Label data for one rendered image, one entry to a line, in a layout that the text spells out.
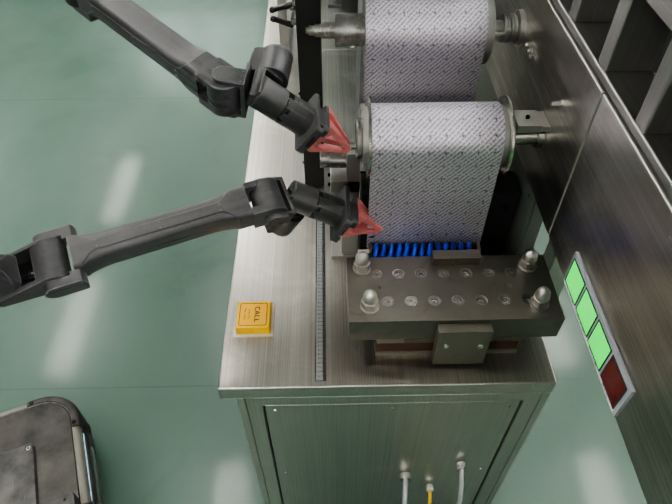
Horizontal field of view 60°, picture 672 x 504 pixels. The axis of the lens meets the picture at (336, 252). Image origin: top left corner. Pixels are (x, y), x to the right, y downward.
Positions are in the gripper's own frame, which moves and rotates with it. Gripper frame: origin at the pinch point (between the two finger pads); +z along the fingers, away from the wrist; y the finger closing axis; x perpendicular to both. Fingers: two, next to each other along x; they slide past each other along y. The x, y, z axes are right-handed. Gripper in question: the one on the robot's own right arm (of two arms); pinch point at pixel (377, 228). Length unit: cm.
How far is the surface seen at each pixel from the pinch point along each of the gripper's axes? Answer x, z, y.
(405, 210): 7.0, 2.1, 0.2
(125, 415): -134, -19, -14
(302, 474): -61, 15, 26
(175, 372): -127, -6, -31
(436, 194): 13.3, 4.9, 0.2
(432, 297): 1.0, 10.7, 14.4
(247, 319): -26.1, -16.1, 11.3
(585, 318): 23.7, 20.4, 30.4
